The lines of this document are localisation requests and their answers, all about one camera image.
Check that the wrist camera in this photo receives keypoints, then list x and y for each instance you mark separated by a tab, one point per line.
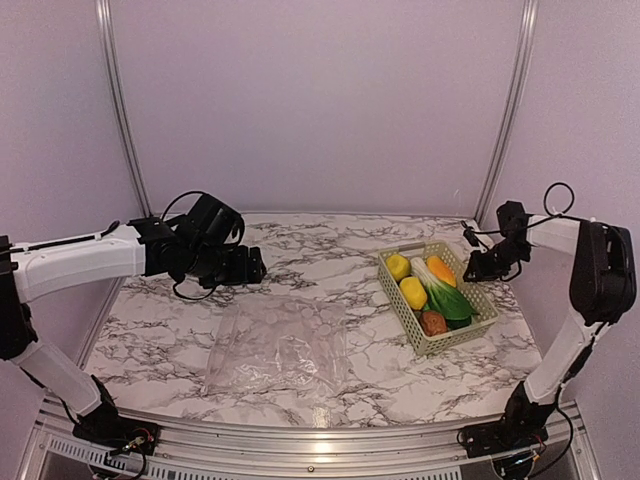
471	237
212	217

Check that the right aluminium frame post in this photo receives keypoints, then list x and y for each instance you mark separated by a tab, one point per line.
515	91

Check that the beige perforated plastic basket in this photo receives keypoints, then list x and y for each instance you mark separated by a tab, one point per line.
428	346

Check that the yellow lemon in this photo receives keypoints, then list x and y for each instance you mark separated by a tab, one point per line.
399	267
413	292

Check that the clear zip top bag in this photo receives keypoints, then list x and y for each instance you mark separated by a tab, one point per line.
268	342

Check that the brown bread bun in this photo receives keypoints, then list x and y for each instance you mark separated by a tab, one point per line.
433	323

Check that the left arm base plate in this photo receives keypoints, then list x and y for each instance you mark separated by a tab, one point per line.
117	436

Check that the left aluminium frame post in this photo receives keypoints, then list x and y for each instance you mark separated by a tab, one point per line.
108	41

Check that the aluminium frame post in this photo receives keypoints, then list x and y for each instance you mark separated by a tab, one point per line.
108	41
515	91

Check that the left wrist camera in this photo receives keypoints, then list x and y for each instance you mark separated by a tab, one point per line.
212	217

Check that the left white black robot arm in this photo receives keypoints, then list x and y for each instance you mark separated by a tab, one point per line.
142	247

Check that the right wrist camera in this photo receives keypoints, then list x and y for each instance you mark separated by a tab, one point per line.
471	237

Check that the green white bok choy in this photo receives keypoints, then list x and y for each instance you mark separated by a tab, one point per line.
443	298

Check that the green cucumber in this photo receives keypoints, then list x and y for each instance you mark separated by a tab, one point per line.
455	324

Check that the front aluminium rail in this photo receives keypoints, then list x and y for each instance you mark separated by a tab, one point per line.
190	449

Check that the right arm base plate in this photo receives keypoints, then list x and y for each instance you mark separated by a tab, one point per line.
490	438

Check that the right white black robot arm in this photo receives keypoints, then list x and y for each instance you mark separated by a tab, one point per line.
602	288

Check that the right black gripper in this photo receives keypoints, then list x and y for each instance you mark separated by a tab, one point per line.
478	267

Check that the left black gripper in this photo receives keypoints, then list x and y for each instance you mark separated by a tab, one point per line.
246	271

